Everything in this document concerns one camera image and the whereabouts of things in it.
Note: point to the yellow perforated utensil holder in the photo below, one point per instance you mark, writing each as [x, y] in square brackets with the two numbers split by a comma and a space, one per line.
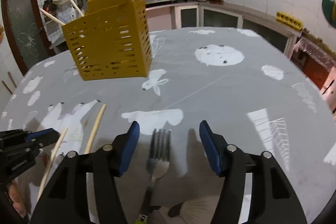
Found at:
[111, 40]

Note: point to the grey polar bear tablecloth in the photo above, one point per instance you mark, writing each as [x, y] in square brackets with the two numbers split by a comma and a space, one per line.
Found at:
[246, 89]

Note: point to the person's left hand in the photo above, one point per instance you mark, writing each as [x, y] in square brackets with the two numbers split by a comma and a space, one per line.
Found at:
[16, 199]

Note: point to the green frog handle fork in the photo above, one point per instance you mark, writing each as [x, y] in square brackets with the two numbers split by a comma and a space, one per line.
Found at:
[157, 166]

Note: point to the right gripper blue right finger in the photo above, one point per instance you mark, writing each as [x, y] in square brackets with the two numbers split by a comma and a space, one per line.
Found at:
[273, 199]

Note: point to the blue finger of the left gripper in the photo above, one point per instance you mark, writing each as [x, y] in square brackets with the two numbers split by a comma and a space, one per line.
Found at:
[18, 133]
[43, 138]

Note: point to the dark wooden glass door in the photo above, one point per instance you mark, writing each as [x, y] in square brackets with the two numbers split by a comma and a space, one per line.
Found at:
[25, 33]

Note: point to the plastic covered side table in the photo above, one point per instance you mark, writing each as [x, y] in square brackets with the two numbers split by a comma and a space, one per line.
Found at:
[317, 61]

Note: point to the kitchen counter with cabinets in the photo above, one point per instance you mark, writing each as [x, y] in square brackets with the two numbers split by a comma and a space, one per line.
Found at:
[200, 14]

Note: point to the bamboo chopstick long diagonal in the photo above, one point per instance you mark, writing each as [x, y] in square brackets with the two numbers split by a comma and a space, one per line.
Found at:
[77, 8]

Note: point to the yellow egg tray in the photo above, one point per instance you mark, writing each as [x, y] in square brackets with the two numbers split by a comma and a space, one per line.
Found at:
[289, 20]

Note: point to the green round wall board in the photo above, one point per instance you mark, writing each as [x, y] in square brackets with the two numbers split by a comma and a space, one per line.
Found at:
[329, 11]

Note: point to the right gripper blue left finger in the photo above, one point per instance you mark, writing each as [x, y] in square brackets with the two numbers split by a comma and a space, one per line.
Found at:
[64, 199]

